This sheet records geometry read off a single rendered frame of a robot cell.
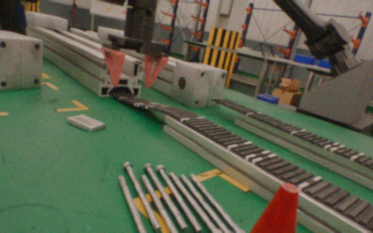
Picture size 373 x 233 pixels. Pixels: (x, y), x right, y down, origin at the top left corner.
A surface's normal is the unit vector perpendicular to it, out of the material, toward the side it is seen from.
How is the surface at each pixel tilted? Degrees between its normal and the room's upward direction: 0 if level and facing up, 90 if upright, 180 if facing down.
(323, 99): 90
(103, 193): 0
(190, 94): 90
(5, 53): 90
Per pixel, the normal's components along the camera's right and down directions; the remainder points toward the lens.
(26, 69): 0.89, 0.30
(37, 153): 0.19, -0.93
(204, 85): 0.63, 0.35
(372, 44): -0.69, 0.09
